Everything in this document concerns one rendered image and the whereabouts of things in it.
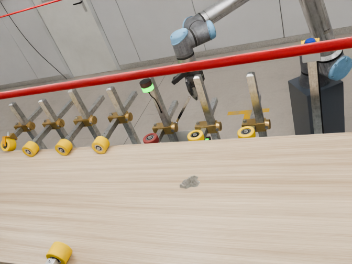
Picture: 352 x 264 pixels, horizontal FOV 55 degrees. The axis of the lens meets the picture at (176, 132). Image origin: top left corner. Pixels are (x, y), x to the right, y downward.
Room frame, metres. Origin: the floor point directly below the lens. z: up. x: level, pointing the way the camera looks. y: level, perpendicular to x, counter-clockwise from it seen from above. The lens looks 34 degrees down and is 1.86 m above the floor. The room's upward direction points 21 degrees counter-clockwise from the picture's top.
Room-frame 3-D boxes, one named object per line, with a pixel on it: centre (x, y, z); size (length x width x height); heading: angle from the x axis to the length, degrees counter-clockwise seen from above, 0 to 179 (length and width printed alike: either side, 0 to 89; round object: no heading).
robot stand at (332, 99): (1.85, -0.98, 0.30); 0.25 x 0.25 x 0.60; 0
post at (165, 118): (1.58, 0.03, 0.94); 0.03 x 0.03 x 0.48; 61
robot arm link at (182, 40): (1.56, -0.18, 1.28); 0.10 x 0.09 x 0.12; 98
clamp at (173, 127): (1.59, 0.05, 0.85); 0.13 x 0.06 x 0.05; 61
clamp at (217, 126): (1.47, -0.17, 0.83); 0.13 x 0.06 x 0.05; 61
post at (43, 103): (1.95, 0.68, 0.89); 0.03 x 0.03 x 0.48; 61
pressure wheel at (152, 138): (1.47, 0.14, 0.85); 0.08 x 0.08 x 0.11
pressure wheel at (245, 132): (1.23, -0.30, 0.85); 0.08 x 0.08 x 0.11
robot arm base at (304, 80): (1.85, -0.98, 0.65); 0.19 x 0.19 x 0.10
